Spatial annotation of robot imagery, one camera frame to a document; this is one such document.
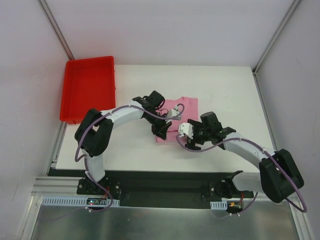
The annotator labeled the left white cable duct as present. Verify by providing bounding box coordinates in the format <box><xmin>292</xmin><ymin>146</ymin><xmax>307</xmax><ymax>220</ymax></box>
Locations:
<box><xmin>42</xmin><ymin>196</ymin><xmax>120</xmax><ymax>208</ymax></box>

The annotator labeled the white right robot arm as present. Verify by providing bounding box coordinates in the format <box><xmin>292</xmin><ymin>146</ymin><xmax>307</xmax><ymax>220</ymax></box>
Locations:
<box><xmin>178</xmin><ymin>111</ymin><xmax>305</xmax><ymax>203</ymax></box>

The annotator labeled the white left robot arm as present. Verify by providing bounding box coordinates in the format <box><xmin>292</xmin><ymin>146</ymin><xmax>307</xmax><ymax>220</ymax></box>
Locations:
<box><xmin>74</xmin><ymin>90</ymin><xmax>181</xmax><ymax>195</ymax></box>

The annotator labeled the white cable duct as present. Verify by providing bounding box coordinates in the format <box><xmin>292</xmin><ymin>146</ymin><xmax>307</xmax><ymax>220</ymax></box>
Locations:
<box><xmin>210</xmin><ymin>200</ymin><xmax>228</xmax><ymax>211</ymax></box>
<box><xmin>42</xmin><ymin>196</ymin><xmax>120</xmax><ymax>208</ymax></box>

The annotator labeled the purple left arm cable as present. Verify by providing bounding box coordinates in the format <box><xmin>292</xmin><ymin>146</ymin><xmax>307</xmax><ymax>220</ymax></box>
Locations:
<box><xmin>74</xmin><ymin>103</ymin><xmax>186</xmax><ymax>213</ymax></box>

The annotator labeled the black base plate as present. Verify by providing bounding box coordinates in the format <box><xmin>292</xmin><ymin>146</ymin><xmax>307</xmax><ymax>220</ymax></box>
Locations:
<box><xmin>76</xmin><ymin>170</ymin><xmax>255</xmax><ymax>210</ymax></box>

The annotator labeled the right white cable duct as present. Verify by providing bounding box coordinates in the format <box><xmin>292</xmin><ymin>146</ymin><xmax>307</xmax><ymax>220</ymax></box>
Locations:
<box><xmin>210</xmin><ymin>200</ymin><xmax>228</xmax><ymax>211</ymax></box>

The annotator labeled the left aluminium corner post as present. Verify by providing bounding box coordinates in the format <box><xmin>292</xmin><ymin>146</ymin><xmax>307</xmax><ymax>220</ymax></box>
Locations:
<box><xmin>37</xmin><ymin>0</ymin><xmax>75</xmax><ymax>61</ymax></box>

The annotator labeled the pink t shirt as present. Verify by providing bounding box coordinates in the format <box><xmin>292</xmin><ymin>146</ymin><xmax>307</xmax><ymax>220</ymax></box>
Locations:
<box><xmin>155</xmin><ymin>96</ymin><xmax>199</xmax><ymax>144</ymax></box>

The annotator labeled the red plastic bin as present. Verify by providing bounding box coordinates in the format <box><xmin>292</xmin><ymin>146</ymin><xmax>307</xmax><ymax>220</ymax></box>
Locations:
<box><xmin>59</xmin><ymin>56</ymin><xmax>116</xmax><ymax>125</ymax></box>

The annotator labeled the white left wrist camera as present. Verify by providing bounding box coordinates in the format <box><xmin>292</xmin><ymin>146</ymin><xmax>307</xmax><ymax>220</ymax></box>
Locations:
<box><xmin>166</xmin><ymin>105</ymin><xmax>181</xmax><ymax>121</ymax></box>

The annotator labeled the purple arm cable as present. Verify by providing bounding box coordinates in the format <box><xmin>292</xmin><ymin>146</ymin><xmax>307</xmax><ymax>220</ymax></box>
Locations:
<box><xmin>176</xmin><ymin>133</ymin><xmax>308</xmax><ymax>218</ymax></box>
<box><xmin>74</xmin><ymin>103</ymin><xmax>186</xmax><ymax>213</ymax></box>

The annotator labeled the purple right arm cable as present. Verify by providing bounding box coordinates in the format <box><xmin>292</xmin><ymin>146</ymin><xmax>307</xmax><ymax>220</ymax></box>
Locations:
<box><xmin>176</xmin><ymin>133</ymin><xmax>308</xmax><ymax>218</ymax></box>

